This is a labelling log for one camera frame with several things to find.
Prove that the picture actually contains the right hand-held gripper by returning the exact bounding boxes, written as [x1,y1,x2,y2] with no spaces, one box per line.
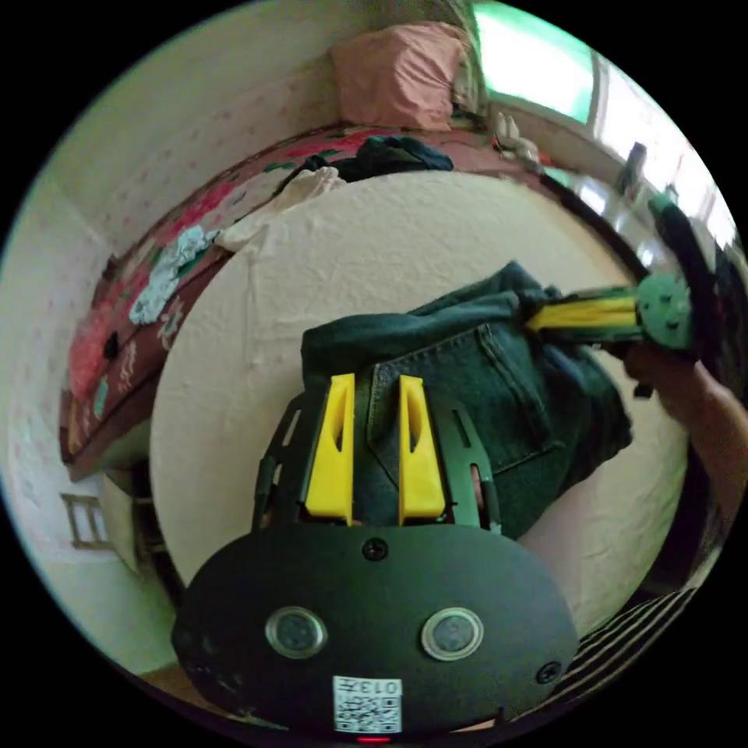
[524,273,702,400]

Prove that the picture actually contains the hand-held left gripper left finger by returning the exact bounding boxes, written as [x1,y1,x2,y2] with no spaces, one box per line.
[305,373,356,522]

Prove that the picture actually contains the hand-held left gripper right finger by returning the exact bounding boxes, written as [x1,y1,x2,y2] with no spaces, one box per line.
[399,376,446,525]

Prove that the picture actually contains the dark blue jeans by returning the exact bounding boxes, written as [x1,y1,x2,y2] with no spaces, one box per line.
[300,260,636,542]

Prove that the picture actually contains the person's right hand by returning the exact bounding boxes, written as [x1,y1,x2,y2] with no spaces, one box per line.
[621,344,705,413]

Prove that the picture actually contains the bed with cream and floral covers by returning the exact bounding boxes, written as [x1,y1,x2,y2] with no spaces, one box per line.
[58,121,692,641]

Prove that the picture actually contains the light blue garment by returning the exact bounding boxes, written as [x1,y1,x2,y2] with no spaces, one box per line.
[128,226,221,326]

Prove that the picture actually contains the wooden chair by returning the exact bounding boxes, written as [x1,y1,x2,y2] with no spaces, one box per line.
[60,492,115,552]

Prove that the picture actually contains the window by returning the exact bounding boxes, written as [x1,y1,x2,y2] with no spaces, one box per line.
[471,4,650,132]

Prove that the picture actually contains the person's body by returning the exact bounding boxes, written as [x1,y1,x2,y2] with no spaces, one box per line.
[546,586,701,709]

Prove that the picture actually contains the pile of clothes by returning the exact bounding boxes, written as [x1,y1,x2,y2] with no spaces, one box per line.
[217,135,456,251]

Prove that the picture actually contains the pale curtain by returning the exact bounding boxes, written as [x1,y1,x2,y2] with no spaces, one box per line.
[446,0,491,115]

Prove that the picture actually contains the pink pillow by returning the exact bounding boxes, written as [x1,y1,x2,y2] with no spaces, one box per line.
[329,22,471,132]

